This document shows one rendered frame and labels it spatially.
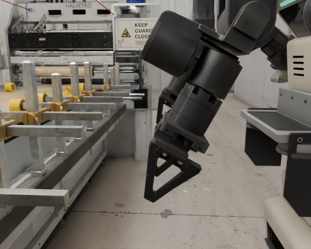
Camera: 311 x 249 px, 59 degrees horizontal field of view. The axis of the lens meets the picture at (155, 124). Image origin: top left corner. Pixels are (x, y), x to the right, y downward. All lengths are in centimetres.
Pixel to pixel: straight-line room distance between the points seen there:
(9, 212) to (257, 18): 90
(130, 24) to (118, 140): 135
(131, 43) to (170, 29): 274
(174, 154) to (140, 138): 292
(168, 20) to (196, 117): 12
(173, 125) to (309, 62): 41
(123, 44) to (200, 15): 236
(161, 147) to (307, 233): 47
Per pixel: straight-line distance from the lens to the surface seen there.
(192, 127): 36
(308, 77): 68
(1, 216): 101
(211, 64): 36
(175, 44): 35
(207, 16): 80
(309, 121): 62
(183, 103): 36
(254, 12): 35
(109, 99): 163
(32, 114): 116
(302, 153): 54
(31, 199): 73
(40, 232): 190
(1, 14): 1109
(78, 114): 116
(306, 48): 69
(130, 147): 342
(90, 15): 354
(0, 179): 102
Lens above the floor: 117
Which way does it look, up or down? 13 degrees down
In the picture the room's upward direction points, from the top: straight up
